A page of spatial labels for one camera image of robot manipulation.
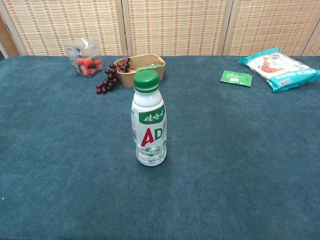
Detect clear plastic box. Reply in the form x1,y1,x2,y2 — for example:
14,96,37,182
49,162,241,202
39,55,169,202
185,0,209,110
63,37,105,79

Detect red black toy pieces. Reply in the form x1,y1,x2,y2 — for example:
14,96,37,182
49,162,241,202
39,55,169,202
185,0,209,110
76,57,103,76

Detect brown screen panel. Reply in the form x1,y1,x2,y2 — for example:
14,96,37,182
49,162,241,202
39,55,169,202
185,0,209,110
0,14,21,60

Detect woven bamboo screen panel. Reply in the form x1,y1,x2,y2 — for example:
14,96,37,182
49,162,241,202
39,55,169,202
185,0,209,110
301,23,320,57
121,0,235,57
222,0,320,56
0,0,127,57

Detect teal white snack bag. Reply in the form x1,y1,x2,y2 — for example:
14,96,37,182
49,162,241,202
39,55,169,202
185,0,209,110
237,46,320,94

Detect white AD milk bottle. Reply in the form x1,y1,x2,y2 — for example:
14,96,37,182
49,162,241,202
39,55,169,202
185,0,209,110
130,87,168,167

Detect dark purple grape bunch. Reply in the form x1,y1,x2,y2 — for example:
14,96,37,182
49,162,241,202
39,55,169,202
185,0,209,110
95,56,133,95

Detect brown paper bowl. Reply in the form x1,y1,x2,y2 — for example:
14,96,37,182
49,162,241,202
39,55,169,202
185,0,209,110
114,54,167,88

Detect green sachet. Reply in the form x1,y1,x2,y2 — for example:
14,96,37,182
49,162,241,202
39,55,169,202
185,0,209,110
219,70,253,88
135,63,163,73

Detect blue felt table cover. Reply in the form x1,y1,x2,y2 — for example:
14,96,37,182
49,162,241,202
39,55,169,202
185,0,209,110
0,55,320,240

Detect green bottle cap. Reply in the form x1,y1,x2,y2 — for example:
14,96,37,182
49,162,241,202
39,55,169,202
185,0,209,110
133,70,160,94

